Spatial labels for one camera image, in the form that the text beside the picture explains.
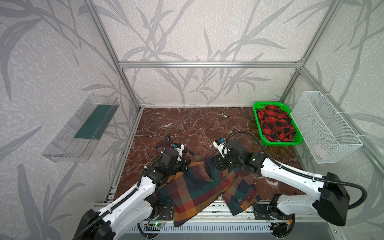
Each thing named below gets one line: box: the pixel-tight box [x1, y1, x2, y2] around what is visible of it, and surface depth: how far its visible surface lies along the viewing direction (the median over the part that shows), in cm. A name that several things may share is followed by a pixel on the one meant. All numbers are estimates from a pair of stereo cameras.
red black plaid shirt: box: [256, 104, 296, 142], surface depth 101 cm
